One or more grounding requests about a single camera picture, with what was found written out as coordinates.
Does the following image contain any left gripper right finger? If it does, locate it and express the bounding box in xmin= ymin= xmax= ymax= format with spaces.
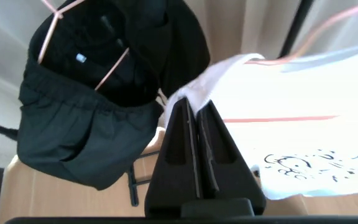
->
xmin=196 ymin=100 xmax=267 ymax=215

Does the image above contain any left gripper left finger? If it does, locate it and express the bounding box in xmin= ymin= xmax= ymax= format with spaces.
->
xmin=144 ymin=97 xmax=203 ymax=218

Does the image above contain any pink clothes hanger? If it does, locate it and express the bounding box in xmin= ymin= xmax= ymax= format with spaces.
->
xmin=222 ymin=0 xmax=358 ymax=124
xmin=37 ymin=0 xmax=130 ymax=91

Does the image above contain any white garment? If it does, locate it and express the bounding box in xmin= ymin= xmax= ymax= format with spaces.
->
xmin=163 ymin=46 xmax=358 ymax=200

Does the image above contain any black garment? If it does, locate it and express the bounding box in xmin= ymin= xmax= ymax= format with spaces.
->
xmin=16 ymin=0 xmax=211 ymax=191

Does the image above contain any black clothes rack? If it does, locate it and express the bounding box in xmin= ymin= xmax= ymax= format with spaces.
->
xmin=0 ymin=0 xmax=315 ymax=208

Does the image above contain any beige curtain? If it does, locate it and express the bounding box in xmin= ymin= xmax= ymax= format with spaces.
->
xmin=0 ymin=0 xmax=358 ymax=169

